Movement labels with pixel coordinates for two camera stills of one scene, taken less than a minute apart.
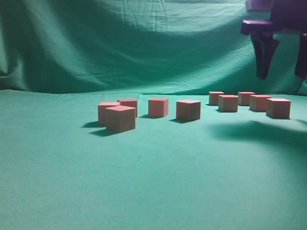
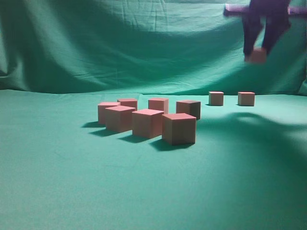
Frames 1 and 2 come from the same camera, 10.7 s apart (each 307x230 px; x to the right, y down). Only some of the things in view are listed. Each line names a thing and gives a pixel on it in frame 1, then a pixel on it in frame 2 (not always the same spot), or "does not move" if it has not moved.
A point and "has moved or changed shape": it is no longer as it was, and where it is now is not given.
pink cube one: (188, 109) does not move
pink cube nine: (243, 98) does not move
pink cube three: (130, 102) does not move
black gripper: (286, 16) -> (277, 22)
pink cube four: (120, 118) does not move
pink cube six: (228, 103) has moved or changed shape
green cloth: (60, 169) does not move
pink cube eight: (213, 97) does not move
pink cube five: (278, 108) -> (147, 123)
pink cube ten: (101, 110) does not move
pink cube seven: (258, 102) -> (178, 129)
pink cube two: (158, 107) does not move
